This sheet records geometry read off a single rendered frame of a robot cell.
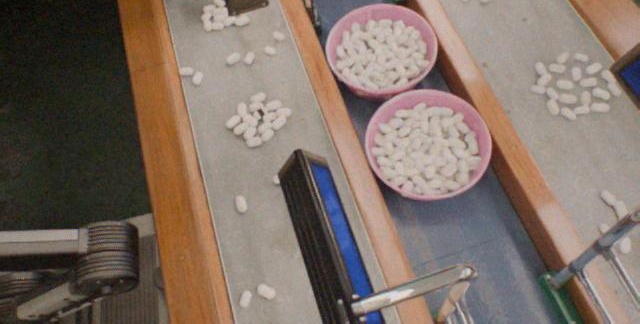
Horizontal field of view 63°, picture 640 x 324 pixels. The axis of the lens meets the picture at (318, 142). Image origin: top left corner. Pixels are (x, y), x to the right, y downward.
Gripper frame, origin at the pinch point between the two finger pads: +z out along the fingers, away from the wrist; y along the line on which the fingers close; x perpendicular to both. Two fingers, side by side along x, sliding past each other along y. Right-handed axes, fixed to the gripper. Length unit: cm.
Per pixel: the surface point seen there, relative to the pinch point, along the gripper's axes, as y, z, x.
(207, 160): -47, -10, 14
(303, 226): -83, -20, -23
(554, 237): -89, 35, -28
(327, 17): -11.6, 24.9, -7.9
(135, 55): -12.6, -19.4, 19.1
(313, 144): -52, 8, -2
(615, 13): -45, 66, -56
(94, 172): 8, -3, 106
